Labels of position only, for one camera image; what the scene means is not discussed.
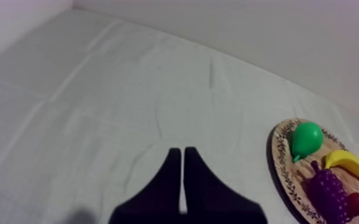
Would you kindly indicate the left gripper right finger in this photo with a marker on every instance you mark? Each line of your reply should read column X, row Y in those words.
column 210, row 195

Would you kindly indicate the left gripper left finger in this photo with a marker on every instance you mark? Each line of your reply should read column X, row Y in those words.
column 159, row 195

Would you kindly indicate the round wooden board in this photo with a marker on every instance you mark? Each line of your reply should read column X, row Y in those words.
column 295, row 175

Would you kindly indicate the yellow toy banana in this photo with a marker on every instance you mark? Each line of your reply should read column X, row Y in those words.
column 347, row 161

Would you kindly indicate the green toy pear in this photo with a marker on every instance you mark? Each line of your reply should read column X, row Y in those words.
column 308, row 139

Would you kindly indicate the purple toy grapes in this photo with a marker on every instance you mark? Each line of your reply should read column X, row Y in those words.
column 328, row 195

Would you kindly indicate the small red fruit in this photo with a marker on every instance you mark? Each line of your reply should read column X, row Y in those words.
column 356, row 204

